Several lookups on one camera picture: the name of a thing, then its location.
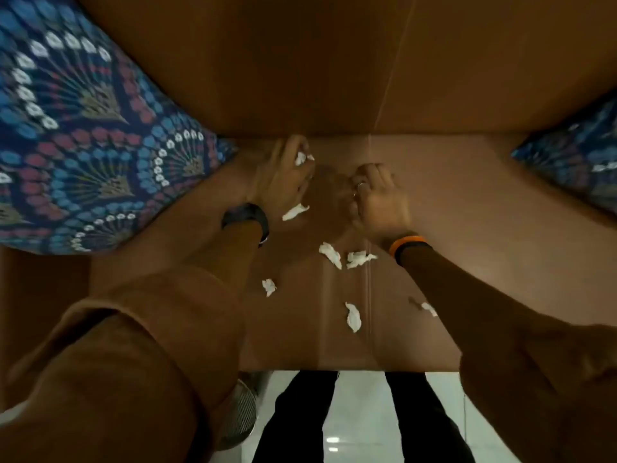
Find person's right hand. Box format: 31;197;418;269
348;163;413;244

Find person's left hand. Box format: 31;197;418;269
248;135;316;222

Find person's left forearm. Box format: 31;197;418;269
92;219;263;316

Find person's right forearm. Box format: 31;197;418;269
398;246;574;364

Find scatter of white tissue scraps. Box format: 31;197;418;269
262;203;439;334

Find orange wristband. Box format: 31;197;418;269
389;235;433;267

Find black wristwatch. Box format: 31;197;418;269
221;203;270;247

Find black trousers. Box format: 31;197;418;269
253;371;476;463

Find small blue patterned cushion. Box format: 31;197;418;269
511;89;617;217

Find large blue patterned cushion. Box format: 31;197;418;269
0;0;238;256

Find metal mesh waste bin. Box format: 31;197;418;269
216;378;259;452

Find brown long-sleeved shirt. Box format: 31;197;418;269
0;265;617;463

